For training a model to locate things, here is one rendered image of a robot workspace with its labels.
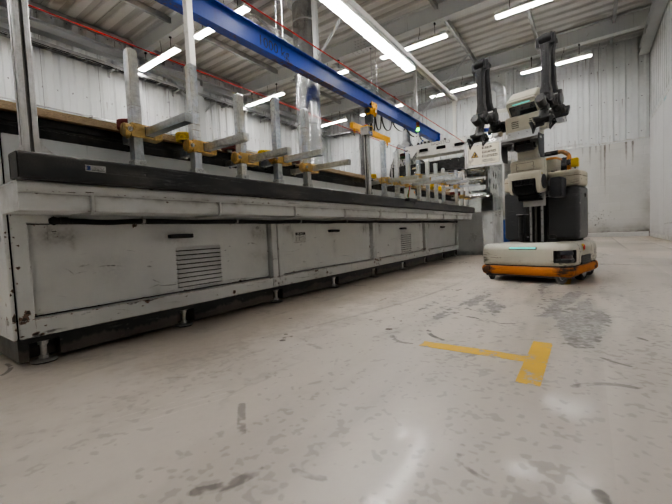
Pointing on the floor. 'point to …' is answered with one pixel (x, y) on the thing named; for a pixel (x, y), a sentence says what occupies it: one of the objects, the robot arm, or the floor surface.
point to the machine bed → (175, 254)
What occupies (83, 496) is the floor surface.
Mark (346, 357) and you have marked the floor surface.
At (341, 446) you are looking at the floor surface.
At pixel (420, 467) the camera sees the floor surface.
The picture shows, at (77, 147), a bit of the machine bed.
